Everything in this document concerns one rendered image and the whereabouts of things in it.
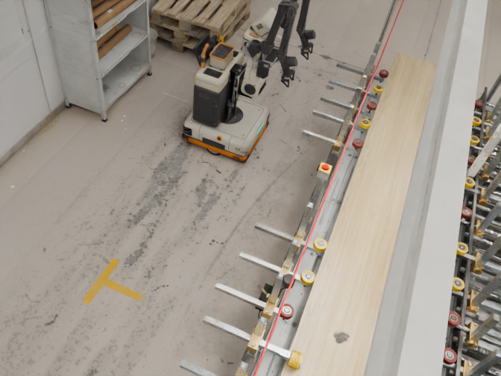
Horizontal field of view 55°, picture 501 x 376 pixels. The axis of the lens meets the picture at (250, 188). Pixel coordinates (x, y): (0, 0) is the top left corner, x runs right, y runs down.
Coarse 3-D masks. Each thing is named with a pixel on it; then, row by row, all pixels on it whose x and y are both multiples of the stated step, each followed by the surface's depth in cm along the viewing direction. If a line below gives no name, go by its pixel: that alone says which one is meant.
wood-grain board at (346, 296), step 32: (416, 64) 430; (384, 96) 392; (416, 96) 397; (384, 128) 365; (416, 128) 369; (384, 160) 341; (352, 192) 317; (384, 192) 320; (352, 224) 299; (384, 224) 302; (352, 256) 283; (384, 256) 286; (320, 288) 266; (352, 288) 269; (384, 288) 271; (320, 320) 253; (352, 320) 256; (320, 352) 242; (352, 352) 244
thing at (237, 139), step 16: (192, 112) 445; (240, 112) 454; (256, 112) 456; (192, 128) 436; (208, 128) 433; (224, 128) 435; (240, 128) 438; (256, 128) 442; (208, 144) 441; (224, 144) 433; (240, 144) 427; (240, 160) 440
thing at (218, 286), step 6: (216, 288) 264; (222, 288) 263; (228, 288) 264; (228, 294) 264; (234, 294) 262; (240, 294) 262; (246, 300) 261; (252, 300) 261; (258, 300) 261; (258, 306) 260; (264, 306) 259; (276, 312) 258
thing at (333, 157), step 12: (372, 72) 448; (348, 132) 388; (336, 156) 367; (312, 192) 340; (324, 192) 342; (312, 216) 325; (288, 252) 304; (300, 252) 308; (264, 336) 265; (252, 360) 255; (252, 372) 251
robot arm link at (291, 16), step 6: (288, 12) 327; (288, 18) 333; (294, 18) 334; (288, 24) 336; (288, 30) 340; (288, 36) 343; (282, 42) 348; (288, 42) 347; (282, 48) 351; (282, 54) 354
